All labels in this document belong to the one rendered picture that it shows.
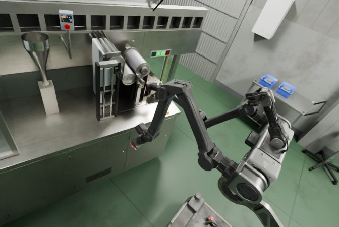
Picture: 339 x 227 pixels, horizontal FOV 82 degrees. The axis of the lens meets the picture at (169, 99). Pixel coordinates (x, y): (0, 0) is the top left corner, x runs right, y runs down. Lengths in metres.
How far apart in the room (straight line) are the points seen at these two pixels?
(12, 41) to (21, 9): 0.23
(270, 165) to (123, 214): 1.65
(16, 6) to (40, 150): 0.93
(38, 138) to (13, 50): 0.64
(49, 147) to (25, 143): 0.15
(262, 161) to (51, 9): 1.56
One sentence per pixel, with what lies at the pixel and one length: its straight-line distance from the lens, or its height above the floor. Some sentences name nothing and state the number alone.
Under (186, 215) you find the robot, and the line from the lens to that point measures 2.15.
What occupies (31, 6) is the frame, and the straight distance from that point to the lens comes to 1.64.
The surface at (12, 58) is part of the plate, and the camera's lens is 1.79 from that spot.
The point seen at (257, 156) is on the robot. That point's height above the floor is 1.53.
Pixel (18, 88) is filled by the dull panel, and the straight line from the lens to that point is 1.95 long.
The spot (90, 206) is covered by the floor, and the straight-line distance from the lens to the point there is 2.33.
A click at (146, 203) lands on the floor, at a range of 2.35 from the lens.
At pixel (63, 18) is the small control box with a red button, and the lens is 1.34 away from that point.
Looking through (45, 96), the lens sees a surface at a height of 1.10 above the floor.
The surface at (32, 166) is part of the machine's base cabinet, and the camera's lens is 1.70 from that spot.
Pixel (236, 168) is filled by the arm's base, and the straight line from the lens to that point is 0.93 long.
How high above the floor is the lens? 2.18
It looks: 40 degrees down
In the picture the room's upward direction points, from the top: 17 degrees clockwise
